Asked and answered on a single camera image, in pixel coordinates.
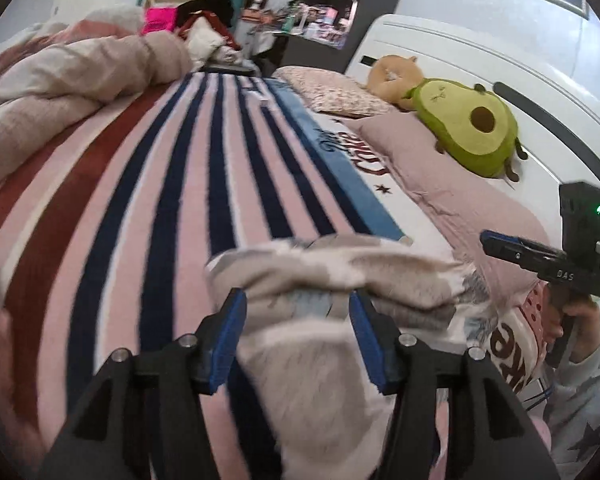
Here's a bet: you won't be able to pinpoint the beige bear-print pants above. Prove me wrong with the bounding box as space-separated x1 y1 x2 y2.
207 234 495 479

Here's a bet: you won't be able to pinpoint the star-print sleeve forearm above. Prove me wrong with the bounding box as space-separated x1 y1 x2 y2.
543 346 600 479

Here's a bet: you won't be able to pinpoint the person's right hand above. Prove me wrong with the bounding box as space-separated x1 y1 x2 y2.
542 284 600 364

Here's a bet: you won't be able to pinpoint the plain pink pillow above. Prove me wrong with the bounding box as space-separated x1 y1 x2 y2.
344 113 548 309

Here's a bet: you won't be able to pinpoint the white bed headboard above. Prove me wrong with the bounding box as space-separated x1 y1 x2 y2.
344 14 600 246

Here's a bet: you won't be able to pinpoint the green avocado plush toy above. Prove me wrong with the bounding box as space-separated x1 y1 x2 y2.
405 78 528 182

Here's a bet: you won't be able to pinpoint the striped pink navy blanket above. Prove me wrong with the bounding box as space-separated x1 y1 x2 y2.
0 70 552 480

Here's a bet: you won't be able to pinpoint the tan plush toy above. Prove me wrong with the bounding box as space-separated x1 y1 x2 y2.
366 54 425 110

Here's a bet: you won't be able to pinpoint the floral pink pillow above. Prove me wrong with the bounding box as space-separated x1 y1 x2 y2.
273 66 396 119

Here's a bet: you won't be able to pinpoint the dark grey bookshelf unit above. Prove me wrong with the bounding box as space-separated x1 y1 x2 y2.
280 0 399 73

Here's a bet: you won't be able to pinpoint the small white box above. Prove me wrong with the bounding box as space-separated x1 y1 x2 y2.
242 88 270 106

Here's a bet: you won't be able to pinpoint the pink striped crumpled duvet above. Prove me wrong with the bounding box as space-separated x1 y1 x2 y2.
0 4 193 184

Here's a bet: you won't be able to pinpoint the pile of dark clothes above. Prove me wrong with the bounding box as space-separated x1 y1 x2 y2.
175 0 261 76

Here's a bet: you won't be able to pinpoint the bright pink bag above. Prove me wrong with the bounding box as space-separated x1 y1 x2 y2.
140 6 178 35

